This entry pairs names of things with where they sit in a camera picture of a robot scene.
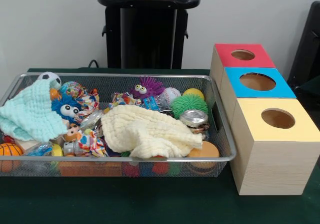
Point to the mint green cloth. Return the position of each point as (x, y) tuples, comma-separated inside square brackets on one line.
[(30, 109)]

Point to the dark green tablecloth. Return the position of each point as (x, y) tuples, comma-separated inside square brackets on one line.
[(312, 86), (125, 201)]

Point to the yellow ball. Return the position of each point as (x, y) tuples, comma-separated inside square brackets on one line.
[(193, 93)]

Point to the shallow mesh bin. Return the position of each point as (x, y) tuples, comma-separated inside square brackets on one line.
[(222, 134)]

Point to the small soccer ball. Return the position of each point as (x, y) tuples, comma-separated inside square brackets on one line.
[(47, 76)]

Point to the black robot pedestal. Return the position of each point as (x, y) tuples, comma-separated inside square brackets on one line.
[(147, 34)]

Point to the wooden box with three holes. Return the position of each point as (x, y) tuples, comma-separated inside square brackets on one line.
[(275, 169)]

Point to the cream yellow cloth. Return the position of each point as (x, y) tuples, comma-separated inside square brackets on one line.
[(150, 129)]

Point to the crushed silver can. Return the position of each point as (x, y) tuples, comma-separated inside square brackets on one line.
[(193, 116)]

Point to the purple spiky toy with eyes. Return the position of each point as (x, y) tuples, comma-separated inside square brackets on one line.
[(150, 84)]

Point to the black stand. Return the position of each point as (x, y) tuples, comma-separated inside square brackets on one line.
[(307, 47)]

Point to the green spiky ball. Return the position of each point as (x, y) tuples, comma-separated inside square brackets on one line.
[(187, 104)]

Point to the white baseball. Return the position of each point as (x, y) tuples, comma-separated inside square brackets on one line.
[(172, 93)]

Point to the blue spiky toy with eyes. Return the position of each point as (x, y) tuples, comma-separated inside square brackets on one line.
[(60, 104)]

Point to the small orange basketball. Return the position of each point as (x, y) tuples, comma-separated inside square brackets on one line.
[(10, 149)]

